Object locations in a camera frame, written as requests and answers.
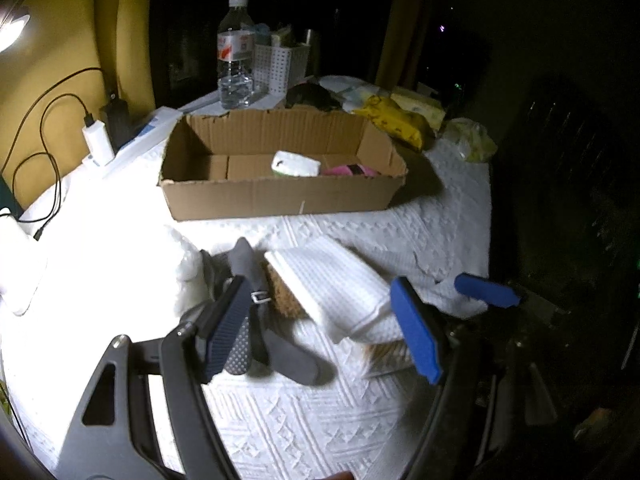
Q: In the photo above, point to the yellow patterned packet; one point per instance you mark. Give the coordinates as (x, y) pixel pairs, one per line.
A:
(390, 120)

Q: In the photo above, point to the dark green book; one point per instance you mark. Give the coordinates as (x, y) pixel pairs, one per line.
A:
(9, 200)

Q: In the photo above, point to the white charger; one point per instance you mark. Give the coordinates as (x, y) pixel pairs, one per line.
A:
(99, 142)

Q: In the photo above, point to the white perforated basket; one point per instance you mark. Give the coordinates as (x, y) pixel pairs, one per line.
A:
(280, 67)

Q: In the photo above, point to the white waffle towel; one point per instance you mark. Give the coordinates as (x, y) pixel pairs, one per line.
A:
(335, 285)

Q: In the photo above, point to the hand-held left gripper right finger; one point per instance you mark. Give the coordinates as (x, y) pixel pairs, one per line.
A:
(415, 332)

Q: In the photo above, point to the metal cylinder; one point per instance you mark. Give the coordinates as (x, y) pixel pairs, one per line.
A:
(311, 45)

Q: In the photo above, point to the crumpled clear plastic bag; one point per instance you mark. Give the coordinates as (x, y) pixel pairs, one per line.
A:
(472, 140)

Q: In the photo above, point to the black power adapter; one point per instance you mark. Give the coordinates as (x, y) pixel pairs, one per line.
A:
(117, 120)

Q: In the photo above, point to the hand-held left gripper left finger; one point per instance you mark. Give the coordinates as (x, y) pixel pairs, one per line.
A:
(225, 332)

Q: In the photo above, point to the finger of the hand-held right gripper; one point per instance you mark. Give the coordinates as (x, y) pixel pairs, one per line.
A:
(485, 291)

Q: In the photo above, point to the grey grip sock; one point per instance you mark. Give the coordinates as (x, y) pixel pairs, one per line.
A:
(287, 360)

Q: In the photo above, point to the white tissue packets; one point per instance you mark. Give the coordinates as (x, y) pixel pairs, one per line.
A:
(350, 89)

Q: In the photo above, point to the clear plastic water bottle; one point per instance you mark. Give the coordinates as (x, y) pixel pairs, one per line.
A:
(235, 60)

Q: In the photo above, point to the bright lamp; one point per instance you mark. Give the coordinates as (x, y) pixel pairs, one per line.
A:
(12, 27)

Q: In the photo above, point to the person's left hand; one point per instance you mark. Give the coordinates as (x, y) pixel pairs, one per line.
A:
(340, 476)

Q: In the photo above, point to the brown coir scrub pad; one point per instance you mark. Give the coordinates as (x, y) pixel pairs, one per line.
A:
(282, 295)

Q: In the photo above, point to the pale yellow tissue packet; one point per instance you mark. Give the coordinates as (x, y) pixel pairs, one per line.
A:
(420, 102)

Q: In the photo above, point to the green box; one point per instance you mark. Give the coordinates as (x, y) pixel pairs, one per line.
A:
(281, 36)

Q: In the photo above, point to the small white green pouch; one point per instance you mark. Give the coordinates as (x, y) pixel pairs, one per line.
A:
(295, 162)

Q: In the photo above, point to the white power strip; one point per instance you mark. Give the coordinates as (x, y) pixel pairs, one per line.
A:
(145, 132)

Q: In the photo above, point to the pink soft item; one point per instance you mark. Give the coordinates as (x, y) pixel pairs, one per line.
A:
(345, 170)

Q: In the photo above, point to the brown cardboard box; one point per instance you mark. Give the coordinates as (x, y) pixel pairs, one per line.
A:
(280, 197)

